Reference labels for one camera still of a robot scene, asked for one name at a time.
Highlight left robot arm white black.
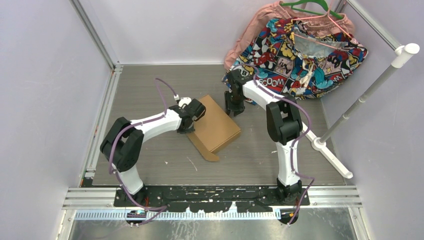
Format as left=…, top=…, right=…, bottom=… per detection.
left=99, top=97, right=206, bottom=207

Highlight aluminium corner post right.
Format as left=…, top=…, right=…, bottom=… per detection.
left=334, top=0, right=402, bottom=51

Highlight aluminium corner post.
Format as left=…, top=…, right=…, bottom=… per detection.
left=70, top=0, right=117, bottom=69
left=334, top=0, right=402, bottom=51

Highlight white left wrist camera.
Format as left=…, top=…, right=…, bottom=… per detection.
left=174, top=94, right=192, bottom=108

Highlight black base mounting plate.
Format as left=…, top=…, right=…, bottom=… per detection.
left=113, top=185, right=310, bottom=213

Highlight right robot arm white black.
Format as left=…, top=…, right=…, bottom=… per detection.
left=224, top=69, right=303, bottom=206

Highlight white grey clothes rack stand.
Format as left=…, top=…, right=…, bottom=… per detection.
left=305, top=43, right=420, bottom=179

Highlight brown cardboard box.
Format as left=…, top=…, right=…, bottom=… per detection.
left=187, top=94, right=242, bottom=162

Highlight colourful comic print shorts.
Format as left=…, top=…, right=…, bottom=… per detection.
left=229, top=18, right=368, bottom=100

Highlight aluminium corner post left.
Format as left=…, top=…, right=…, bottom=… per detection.
left=70, top=0, right=117, bottom=69

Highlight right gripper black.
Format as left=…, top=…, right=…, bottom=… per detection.
left=223, top=90, right=245, bottom=117

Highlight green plastic hanger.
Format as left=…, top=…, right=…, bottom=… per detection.
left=279, top=0, right=343, bottom=20

